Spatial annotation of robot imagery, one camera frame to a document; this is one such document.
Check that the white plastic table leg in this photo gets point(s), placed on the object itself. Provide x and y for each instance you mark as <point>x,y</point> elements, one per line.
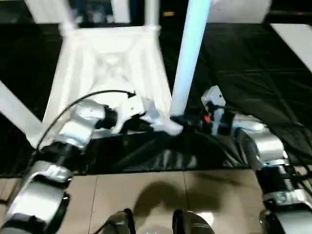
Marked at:
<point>190,48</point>
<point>17,107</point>
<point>69,14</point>
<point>151,12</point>

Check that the white plastic table top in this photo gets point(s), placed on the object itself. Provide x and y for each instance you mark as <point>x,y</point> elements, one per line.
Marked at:
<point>80,61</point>

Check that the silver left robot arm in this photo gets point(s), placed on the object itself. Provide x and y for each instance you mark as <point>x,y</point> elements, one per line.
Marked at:
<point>73,129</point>

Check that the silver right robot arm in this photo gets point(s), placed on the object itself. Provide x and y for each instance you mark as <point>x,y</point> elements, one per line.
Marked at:
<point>268,146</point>

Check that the black work mat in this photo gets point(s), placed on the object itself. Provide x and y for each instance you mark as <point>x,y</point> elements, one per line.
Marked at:
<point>256,73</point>

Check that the grey left robot foot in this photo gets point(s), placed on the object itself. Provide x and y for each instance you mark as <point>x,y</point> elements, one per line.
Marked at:
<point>120,221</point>

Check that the grey robot foot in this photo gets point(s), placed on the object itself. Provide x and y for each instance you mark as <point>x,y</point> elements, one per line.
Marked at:
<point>120,221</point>
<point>192,221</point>

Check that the grey right robot foot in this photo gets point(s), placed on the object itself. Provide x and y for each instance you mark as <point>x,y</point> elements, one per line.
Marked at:
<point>192,221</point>

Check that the black box with gold label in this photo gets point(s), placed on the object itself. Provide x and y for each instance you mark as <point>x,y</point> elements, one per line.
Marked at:
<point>170,12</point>

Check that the flat white board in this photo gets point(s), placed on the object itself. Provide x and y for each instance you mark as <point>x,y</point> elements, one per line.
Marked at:
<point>295,41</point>

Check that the black monitor with red logo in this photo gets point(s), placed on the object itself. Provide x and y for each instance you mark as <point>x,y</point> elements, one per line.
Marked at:
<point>292,13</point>

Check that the white glass door cabinet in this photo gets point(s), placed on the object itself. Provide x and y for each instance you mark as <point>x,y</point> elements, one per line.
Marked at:
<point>44,9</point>

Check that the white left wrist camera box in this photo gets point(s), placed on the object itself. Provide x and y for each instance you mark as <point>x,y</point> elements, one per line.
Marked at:
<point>131,107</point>

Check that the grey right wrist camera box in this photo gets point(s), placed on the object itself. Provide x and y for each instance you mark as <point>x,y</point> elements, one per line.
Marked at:
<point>213,95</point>

